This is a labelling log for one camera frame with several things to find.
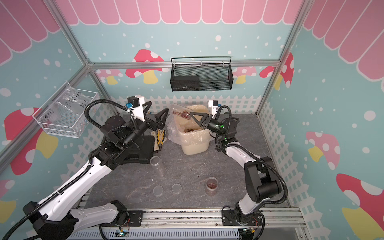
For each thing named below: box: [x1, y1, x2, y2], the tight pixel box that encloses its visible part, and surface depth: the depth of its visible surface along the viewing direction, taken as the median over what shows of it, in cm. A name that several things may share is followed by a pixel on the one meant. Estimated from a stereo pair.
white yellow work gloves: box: [151, 129, 167, 153], surface depth 103 cm
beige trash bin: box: [174, 104, 215, 156], surface depth 81 cm
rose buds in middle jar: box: [171, 110, 190, 119], surface depth 76 cm
